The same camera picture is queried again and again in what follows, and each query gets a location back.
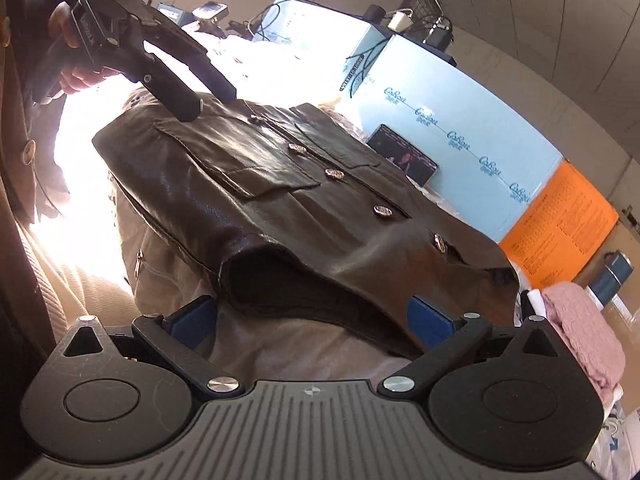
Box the cardboard box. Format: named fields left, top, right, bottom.
left=574, top=219, right=640, bottom=417

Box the pink knitted cloth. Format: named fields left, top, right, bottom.
left=541, top=281, right=627, bottom=407

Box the orange paper sheet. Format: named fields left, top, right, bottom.
left=499, top=158, right=620, bottom=287

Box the white printed sheet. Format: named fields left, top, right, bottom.
left=584, top=394, right=640, bottom=477

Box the person's left hand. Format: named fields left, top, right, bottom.
left=49, top=2, right=122, bottom=96

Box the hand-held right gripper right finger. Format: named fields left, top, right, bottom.
left=376, top=296, right=557, bottom=397

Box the beige ribbed cloth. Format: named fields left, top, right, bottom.
left=15, top=217, right=137, bottom=351

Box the smartphone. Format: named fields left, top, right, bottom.
left=192, top=2, right=229, bottom=24

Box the person's brown coat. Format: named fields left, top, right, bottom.
left=0, top=0, right=72, bottom=366

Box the blue thermos bottle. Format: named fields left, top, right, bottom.
left=589, top=249, right=635, bottom=309

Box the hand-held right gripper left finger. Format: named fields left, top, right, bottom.
left=64, top=295, right=247, bottom=397

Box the brown leather vest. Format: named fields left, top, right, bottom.
left=91, top=95, right=521, bottom=361

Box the black power adapter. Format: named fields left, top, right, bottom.
left=424, top=16, right=454, bottom=52

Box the white charger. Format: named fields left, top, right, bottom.
left=387, top=8, right=414, bottom=32

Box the light blue foam board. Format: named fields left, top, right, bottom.
left=271, top=0, right=564, bottom=244

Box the beige jacket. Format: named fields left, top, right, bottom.
left=106, top=86, right=417, bottom=387

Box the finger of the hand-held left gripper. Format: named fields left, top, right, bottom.
left=122, top=44, right=203, bottom=123
left=144, top=15, right=238, bottom=104

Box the person's left forearm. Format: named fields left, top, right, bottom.
left=15, top=0, right=68, bottom=107

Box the black cable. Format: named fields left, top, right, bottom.
left=250, top=2, right=301, bottom=43

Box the dark screen tablet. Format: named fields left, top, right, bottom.
left=367, top=123, right=440, bottom=187

